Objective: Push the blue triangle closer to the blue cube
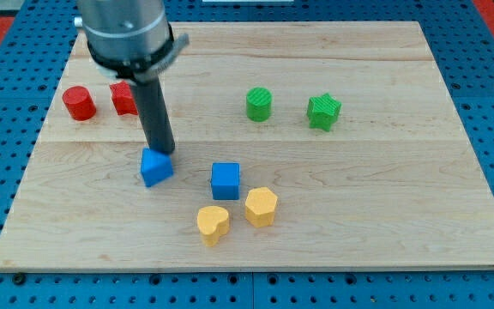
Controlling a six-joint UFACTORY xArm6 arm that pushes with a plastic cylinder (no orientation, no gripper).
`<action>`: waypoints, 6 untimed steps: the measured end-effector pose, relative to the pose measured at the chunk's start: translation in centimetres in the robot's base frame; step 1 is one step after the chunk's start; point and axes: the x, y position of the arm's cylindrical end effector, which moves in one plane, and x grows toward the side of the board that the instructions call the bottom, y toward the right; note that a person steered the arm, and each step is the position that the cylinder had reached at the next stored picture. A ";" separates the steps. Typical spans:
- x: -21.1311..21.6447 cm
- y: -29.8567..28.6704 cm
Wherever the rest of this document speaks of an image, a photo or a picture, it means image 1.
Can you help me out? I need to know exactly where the yellow hexagon block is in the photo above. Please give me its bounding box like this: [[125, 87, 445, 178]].
[[244, 187, 278, 228]]

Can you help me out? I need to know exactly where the yellow heart block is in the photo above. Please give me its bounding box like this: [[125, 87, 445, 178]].
[[196, 206, 230, 247]]

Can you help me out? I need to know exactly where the wooden board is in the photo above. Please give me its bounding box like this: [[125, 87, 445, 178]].
[[0, 21, 494, 273]]

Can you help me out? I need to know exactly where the green star block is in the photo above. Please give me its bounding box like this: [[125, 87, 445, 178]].
[[306, 94, 342, 131]]

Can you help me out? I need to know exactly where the green cylinder block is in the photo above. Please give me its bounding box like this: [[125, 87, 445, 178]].
[[245, 87, 273, 122]]

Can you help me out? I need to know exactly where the red star block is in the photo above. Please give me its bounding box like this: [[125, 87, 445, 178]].
[[109, 81, 138, 116]]

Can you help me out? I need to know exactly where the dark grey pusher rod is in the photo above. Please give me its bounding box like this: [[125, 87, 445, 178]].
[[130, 78, 175, 155]]

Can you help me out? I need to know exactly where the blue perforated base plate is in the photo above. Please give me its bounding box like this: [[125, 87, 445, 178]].
[[0, 0, 494, 308]]

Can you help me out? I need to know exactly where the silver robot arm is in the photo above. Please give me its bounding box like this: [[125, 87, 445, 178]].
[[75, 0, 190, 155]]

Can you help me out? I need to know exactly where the red cylinder block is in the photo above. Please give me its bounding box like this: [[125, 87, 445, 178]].
[[62, 86, 96, 121]]

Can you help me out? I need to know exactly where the blue triangle block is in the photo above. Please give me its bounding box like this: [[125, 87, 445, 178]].
[[140, 148, 174, 187]]

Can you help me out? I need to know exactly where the blue cube block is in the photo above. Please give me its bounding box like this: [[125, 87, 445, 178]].
[[210, 162, 240, 200]]

